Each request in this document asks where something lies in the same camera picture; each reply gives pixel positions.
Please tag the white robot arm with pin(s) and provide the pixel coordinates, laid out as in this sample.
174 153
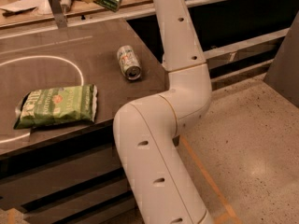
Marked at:
144 129

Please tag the white green soda can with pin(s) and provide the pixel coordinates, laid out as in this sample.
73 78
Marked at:
129 63

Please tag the white paper sheet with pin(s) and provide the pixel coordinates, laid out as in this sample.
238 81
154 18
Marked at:
20 6

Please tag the green chip bag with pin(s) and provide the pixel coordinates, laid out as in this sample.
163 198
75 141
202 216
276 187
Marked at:
56 106

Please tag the grey table with slats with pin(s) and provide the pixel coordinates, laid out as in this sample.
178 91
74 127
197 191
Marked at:
69 173

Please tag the grey metal bracket left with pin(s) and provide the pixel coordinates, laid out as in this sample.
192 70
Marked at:
58 13

